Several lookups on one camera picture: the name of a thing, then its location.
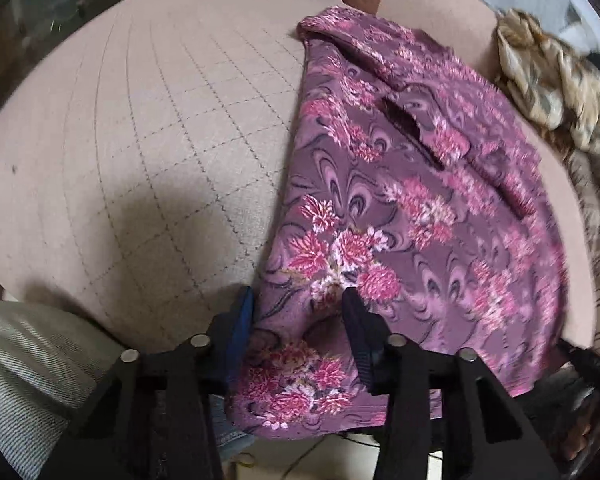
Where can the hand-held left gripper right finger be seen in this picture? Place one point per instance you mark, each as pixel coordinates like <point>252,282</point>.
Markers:
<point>355,325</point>

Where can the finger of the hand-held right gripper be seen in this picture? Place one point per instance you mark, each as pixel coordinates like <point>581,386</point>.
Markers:
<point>587,367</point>

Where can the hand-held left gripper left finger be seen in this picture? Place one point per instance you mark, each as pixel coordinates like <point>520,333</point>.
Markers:
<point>242,332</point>

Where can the blue denim cloth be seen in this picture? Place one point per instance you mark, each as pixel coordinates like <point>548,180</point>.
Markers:
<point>232,437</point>

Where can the grey striped trouser leg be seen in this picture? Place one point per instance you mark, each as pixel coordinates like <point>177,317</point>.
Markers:
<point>35,375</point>

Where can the purple floral garment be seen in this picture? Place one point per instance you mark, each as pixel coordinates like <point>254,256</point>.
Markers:
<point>410,240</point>

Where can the beige brown printed cloth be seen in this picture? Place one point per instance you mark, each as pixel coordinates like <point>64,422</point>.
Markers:
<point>555,80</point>

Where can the beige quilted sofa cushion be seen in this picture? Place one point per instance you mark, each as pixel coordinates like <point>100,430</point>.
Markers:
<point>145,160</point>

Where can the brown patterned blanket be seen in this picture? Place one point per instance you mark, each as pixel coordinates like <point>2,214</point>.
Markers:
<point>597,220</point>

